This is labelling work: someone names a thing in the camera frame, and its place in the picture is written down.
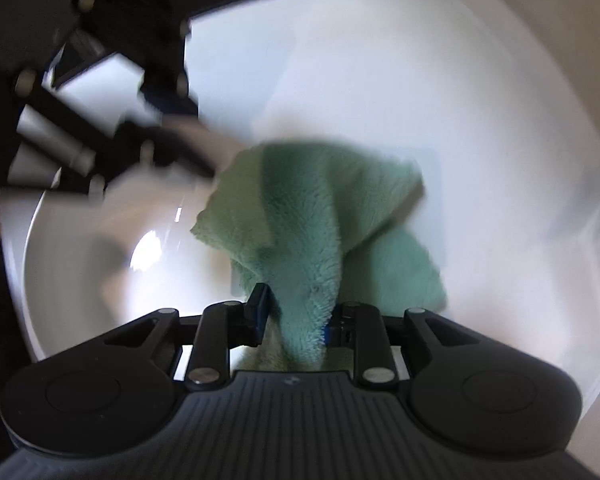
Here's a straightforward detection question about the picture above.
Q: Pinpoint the white ceramic bowl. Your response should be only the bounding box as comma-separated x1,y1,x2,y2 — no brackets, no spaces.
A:
22,0,600,403

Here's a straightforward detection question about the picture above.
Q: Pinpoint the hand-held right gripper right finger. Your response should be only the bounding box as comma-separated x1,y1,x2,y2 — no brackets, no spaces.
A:
325,301,481,391

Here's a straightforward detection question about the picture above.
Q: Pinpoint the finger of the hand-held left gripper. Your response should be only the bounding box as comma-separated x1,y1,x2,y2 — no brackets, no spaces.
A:
75,0,201,116
15,71,218,197

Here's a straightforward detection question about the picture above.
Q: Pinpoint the green and grey cloth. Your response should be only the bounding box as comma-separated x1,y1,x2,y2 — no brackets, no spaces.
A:
190,140,448,373

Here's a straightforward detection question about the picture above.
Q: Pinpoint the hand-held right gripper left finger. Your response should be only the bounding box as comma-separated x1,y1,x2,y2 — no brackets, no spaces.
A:
102,283,272,393

